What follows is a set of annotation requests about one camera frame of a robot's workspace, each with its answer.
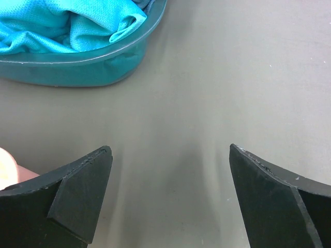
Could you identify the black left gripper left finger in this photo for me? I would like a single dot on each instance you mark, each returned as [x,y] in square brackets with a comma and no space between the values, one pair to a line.
[57,209]

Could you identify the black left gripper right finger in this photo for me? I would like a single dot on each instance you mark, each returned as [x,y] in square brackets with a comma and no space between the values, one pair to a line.
[280,208]

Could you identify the light blue t shirt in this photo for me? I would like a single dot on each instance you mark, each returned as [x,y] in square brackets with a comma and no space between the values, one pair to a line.
[62,26]

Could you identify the teal plastic laundry bin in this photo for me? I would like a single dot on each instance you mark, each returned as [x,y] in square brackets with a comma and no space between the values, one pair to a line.
[99,67]

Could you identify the dark blue t shirt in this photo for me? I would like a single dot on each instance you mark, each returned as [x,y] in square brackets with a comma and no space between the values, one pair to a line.
[144,5]

